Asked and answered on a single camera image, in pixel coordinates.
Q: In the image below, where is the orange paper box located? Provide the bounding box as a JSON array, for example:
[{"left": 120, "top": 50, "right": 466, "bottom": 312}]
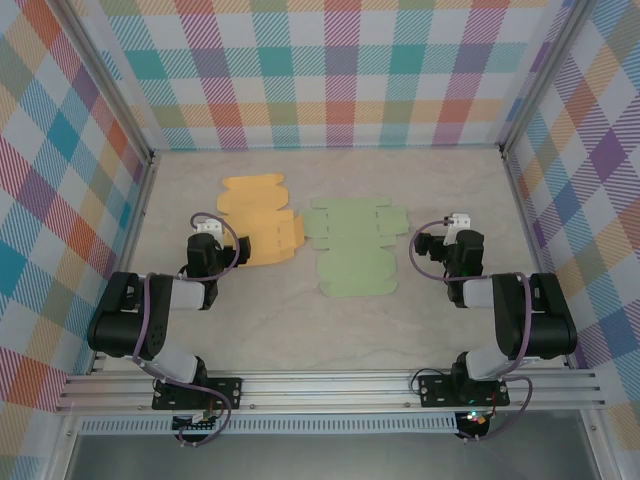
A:
[{"left": 215, "top": 172, "right": 307, "bottom": 269}]

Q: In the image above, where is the green paper box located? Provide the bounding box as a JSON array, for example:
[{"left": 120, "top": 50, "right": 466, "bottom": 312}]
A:
[{"left": 298, "top": 195, "right": 412, "bottom": 301}]

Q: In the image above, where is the small circuit board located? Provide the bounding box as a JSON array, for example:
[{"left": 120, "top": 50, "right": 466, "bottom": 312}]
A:
[
  {"left": 172, "top": 412, "right": 221, "bottom": 434},
  {"left": 458, "top": 408, "right": 490, "bottom": 430}
]

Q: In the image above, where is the grey metal panel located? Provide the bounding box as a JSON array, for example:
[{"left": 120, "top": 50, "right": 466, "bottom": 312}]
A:
[{"left": 64, "top": 432, "right": 601, "bottom": 480}]

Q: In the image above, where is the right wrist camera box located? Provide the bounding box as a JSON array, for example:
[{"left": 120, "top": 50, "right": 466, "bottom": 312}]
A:
[{"left": 444, "top": 213, "right": 473, "bottom": 246}]

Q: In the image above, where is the aluminium side rail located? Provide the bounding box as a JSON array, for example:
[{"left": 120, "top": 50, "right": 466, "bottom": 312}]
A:
[
  {"left": 87, "top": 149, "right": 161, "bottom": 376},
  {"left": 499, "top": 144, "right": 576, "bottom": 371}
]

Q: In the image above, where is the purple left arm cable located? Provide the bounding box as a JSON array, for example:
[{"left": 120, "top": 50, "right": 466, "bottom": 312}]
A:
[{"left": 132, "top": 212, "right": 241, "bottom": 449}]

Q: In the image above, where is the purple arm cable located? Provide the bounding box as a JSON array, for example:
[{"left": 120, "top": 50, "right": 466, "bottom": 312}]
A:
[
  {"left": 408, "top": 218, "right": 535, "bottom": 444},
  {"left": 132, "top": 212, "right": 241, "bottom": 449}
]

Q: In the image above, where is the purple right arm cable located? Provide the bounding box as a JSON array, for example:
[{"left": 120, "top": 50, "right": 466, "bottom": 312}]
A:
[{"left": 408, "top": 218, "right": 535, "bottom": 444}]

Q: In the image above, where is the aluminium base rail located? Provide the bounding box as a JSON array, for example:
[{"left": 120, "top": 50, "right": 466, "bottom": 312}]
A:
[{"left": 54, "top": 368, "right": 609, "bottom": 415}]

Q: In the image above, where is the white slotted cable duct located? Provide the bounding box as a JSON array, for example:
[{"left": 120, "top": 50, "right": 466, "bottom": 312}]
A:
[{"left": 78, "top": 412, "right": 460, "bottom": 437}]

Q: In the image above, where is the aluminium corner post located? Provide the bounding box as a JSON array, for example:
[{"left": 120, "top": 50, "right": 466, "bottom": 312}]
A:
[
  {"left": 497, "top": 0, "right": 599, "bottom": 161},
  {"left": 47, "top": 0, "right": 161, "bottom": 166}
]

